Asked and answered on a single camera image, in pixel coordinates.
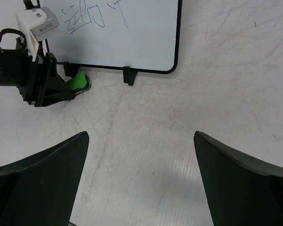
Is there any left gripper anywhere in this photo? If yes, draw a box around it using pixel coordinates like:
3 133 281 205
17 53 75 107

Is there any right whiteboard stand foot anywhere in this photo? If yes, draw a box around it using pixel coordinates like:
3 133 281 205
123 66 138 86

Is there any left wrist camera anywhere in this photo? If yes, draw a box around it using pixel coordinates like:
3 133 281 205
16 7 61 62

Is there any white whiteboard black frame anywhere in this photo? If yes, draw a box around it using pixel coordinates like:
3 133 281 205
38 0 182 74

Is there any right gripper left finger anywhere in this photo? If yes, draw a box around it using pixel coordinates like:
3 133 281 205
0 131 89 226

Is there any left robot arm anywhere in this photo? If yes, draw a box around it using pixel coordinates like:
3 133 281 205
0 28 75 107

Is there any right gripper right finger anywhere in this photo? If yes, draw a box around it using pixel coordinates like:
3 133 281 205
194 131 283 226

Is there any green whiteboard eraser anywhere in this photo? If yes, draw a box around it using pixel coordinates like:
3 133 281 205
66 71 92 96

